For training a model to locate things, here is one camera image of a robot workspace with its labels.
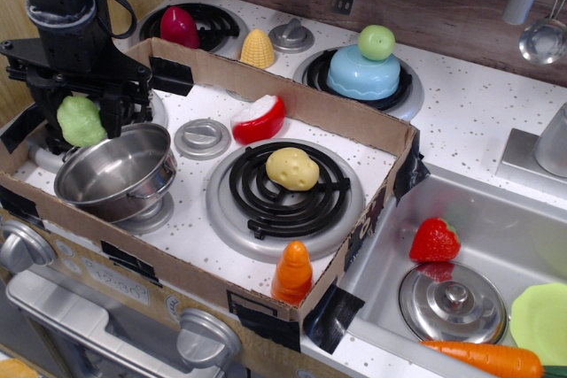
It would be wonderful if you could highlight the stainless steel sink basin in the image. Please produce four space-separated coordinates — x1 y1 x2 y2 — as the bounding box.
341 167 566 377

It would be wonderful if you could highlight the yellow toy corn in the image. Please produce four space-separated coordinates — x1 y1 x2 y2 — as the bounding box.
240 28 276 69

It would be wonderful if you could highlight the silver oven door handle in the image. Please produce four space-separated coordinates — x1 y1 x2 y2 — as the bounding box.
6 271 224 377

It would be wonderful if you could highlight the red toy strawberry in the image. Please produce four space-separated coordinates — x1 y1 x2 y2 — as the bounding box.
409 217 461 262

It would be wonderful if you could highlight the silver oven knob left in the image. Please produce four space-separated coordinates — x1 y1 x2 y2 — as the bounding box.
1 220 57 274

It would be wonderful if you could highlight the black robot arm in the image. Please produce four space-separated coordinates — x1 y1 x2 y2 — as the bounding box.
1 0 151 154

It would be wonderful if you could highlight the stainless steel pot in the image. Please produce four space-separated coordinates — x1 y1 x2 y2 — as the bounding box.
54 123 176 223

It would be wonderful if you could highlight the orange toy carrot piece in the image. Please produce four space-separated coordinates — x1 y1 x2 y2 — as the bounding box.
271 241 313 305

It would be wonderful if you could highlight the yellow toy potato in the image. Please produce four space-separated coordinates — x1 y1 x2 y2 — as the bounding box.
266 147 320 191

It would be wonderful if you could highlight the orange object bottom left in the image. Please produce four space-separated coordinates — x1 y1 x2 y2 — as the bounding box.
0 359 39 378

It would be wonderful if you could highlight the green toy apple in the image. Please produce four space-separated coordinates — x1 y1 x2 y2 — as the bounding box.
358 25 396 61

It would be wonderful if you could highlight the black burner front right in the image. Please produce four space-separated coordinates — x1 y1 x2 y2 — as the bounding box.
206 139 365 264

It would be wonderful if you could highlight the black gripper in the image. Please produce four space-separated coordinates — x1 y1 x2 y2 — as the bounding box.
1 19 151 150

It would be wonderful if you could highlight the silver oven knob right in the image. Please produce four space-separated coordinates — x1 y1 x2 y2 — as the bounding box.
176 308 242 369

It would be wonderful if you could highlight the cardboard fence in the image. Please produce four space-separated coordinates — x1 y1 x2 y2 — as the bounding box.
1 38 422 349

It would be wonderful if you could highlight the silver oven knob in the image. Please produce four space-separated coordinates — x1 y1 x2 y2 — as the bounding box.
1 220 57 274
176 308 242 369

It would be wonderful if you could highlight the silver stove knob centre front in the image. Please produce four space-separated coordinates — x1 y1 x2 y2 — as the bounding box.
174 119 232 160

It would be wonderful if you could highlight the red white toy cheese wedge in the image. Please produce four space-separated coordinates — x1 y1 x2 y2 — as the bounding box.
230 95 285 145

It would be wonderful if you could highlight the light green toy plate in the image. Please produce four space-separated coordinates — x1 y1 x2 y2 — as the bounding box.
509 282 566 366

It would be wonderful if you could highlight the black burner back right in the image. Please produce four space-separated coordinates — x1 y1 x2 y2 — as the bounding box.
293 48 424 121

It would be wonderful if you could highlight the dark red toy pepper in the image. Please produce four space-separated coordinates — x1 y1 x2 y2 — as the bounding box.
160 6 200 49

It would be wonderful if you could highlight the long orange toy carrot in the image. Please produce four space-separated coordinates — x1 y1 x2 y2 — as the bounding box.
422 341 544 378

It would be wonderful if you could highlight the hanging steel ladle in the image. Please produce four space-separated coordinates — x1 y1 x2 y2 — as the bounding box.
518 0 566 66

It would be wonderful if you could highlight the silver stove knob centre back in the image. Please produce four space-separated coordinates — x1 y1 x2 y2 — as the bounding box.
268 18 315 53

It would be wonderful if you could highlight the silver stove knob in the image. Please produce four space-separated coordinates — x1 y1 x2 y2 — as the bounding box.
268 18 315 53
174 119 232 160

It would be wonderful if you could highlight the steel pot lid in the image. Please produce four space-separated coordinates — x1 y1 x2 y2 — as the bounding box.
398 262 508 344

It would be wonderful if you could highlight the light blue toy bowl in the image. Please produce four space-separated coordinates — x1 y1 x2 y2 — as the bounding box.
326 45 401 101

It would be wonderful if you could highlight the light green toy broccoli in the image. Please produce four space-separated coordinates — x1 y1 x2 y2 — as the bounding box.
57 96 106 148

